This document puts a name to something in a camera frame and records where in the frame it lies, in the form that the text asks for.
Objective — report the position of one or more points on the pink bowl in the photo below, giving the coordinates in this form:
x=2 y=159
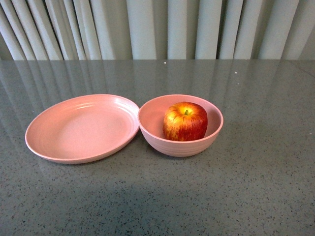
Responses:
x=151 y=116

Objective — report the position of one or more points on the red yellow apple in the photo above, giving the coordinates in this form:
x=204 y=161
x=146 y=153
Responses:
x=185 y=121

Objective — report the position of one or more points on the pink round plate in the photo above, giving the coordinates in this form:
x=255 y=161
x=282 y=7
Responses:
x=83 y=129

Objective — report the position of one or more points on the white pleated curtain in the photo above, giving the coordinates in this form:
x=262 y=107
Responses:
x=157 y=29

